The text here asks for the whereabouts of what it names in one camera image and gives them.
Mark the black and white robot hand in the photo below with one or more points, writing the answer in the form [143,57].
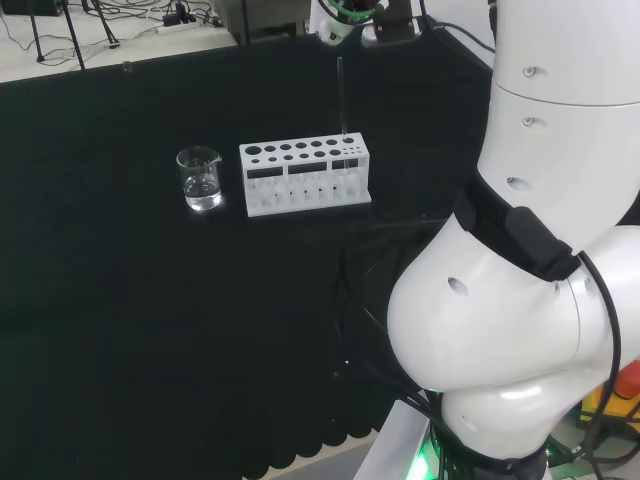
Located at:
[395,22]

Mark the clear glass rod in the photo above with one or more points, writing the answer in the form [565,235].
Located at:
[343,100]

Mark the white test tube rack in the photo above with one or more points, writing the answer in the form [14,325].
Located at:
[305,195]

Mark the dark grey box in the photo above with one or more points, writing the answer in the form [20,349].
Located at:
[265,20]

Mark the small glass beaker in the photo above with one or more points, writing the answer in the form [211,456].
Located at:
[200,192]

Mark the clear tape strip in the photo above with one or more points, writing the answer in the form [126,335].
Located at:
[126,66]

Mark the black tripod leg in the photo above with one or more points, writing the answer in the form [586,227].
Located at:
[106,25]
[36,35]
[74,40]

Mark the black bench cloth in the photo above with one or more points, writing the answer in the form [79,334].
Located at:
[150,300]

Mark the pale base board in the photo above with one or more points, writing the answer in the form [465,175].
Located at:
[395,450]

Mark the yellow stop button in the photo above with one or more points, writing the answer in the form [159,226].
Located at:
[627,395]

